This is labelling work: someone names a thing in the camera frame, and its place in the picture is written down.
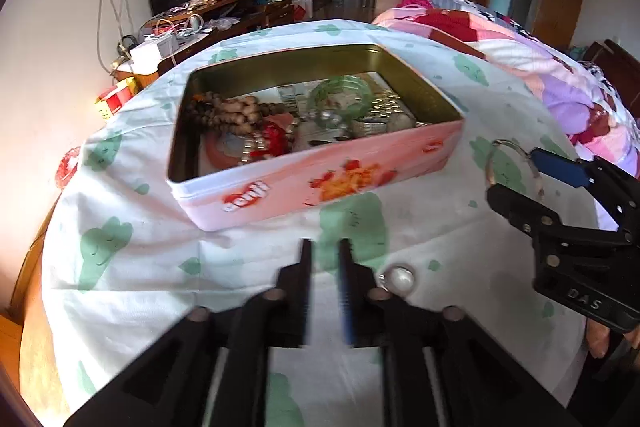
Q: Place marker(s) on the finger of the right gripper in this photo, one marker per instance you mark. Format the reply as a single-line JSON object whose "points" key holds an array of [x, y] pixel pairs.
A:
{"points": [[571, 172], [522, 212]]}

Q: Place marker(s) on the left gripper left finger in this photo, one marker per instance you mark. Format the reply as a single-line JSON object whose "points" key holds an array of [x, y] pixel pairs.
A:
{"points": [[211, 368]]}

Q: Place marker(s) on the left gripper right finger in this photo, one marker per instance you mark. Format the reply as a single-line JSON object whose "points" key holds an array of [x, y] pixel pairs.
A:
{"points": [[439, 368]]}

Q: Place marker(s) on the pink bangle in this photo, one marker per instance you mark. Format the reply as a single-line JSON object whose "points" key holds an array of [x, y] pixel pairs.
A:
{"points": [[226, 150]]}

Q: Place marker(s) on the brown wooden bead mala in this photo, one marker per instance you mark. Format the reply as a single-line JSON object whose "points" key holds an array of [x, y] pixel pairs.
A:
{"points": [[238, 116]]}

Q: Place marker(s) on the silver wrist watch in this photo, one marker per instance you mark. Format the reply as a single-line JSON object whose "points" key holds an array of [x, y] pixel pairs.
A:
{"points": [[328, 128]]}

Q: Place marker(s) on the person right hand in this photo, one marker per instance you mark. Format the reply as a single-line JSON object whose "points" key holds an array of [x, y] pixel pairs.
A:
{"points": [[598, 338]]}

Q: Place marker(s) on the patchwork pink quilt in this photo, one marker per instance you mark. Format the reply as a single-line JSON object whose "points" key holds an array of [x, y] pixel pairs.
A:
{"points": [[577, 94]]}

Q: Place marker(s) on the pink metal tin box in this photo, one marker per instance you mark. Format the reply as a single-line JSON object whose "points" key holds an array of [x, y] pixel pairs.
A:
{"points": [[222, 199]]}

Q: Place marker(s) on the red lined waste bin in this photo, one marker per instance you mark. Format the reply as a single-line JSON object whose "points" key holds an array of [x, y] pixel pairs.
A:
{"points": [[67, 168]]}

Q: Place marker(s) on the red yellow box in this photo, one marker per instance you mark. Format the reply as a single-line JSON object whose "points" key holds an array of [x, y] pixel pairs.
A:
{"points": [[110, 102]]}

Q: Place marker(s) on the white device box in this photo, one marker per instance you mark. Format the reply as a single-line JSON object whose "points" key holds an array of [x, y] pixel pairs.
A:
{"points": [[154, 49]]}

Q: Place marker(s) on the wooden tv cabinet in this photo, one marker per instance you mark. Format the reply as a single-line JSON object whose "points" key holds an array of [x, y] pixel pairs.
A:
{"points": [[198, 27]]}

